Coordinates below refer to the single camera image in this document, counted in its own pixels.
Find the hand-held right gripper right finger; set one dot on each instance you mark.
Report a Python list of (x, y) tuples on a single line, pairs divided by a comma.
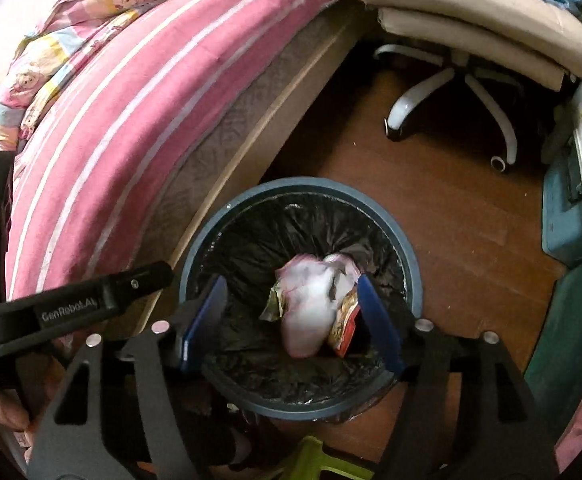
[(378, 325)]

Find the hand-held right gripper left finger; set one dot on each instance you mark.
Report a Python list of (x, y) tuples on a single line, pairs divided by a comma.
[(206, 320)]

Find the red and yellow snack packet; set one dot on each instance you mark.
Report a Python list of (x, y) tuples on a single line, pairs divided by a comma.
[(346, 325)]

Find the white cloth with pink edge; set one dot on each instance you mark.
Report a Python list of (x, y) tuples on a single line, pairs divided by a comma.
[(306, 310)]

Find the dark blue trash bin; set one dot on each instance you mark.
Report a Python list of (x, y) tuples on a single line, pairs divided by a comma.
[(296, 185)]

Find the green plastic stool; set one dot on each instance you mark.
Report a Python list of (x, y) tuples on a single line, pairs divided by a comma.
[(321, 460)]

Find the dark green mat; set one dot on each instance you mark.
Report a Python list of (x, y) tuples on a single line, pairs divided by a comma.
[(566, 340)]

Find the bed with pink striped sheet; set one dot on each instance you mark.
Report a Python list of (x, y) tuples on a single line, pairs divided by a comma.
[(121, 135)]

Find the teal storage box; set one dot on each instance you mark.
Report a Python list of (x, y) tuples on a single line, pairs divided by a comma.
[(566, 220)]

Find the pink cartoon print comforter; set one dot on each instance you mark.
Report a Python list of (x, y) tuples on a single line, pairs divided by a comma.
[(36, 80)]

